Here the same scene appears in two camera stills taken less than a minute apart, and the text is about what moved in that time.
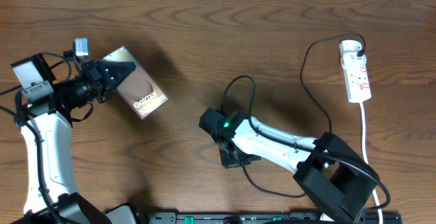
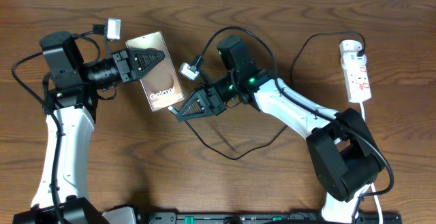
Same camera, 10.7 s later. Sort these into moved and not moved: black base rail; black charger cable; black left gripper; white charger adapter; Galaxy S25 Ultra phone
Moved: black charger cable; black left gripper; Galaxy S25 Ultra phone
Not moved: white charger adapter; black base rail
